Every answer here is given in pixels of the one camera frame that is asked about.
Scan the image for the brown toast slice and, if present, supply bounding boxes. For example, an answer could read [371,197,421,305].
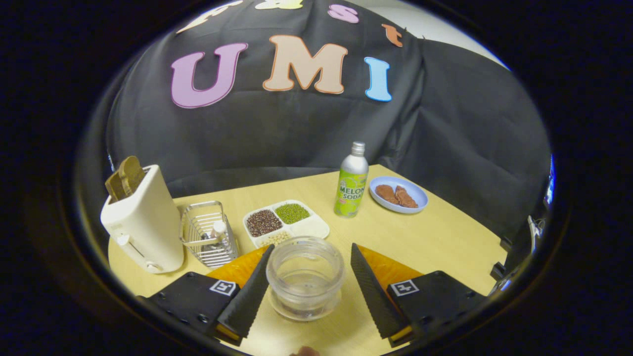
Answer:
[119,156,146,194]
[105,171,127,203]

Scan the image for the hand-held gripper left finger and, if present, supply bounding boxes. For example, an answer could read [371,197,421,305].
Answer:
[143,244,275,347]

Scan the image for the green label soda bottle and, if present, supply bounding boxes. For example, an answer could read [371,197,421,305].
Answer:
[334,141,369,219]

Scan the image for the white divided dish with beans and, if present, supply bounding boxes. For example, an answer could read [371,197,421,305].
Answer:
[242,199,330,249]

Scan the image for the small white capped bottle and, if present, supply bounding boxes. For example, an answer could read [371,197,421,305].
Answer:
[210,221,228,248]

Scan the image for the clear plastic juice bottle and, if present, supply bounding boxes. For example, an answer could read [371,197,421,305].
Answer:
[266,236,346,322]

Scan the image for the blue plate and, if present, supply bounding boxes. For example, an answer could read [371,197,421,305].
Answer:
[369,176,429,214]

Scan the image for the white toaster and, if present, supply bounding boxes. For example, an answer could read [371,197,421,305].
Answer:
[100,165,184,274]

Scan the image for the metal wire basket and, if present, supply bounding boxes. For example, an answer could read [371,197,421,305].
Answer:
[179,200,240,268]

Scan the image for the light wooden table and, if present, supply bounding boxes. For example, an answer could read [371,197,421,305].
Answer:
[108,164,510,356]

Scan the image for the brown cookie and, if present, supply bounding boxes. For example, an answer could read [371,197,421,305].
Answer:
[375,184,399,205]
[395,185,418,208]

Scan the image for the black backdrop cloth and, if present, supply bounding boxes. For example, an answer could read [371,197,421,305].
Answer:
[77,0,552,243]

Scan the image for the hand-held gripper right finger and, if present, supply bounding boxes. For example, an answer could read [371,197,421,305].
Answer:
[350,242,488,348]

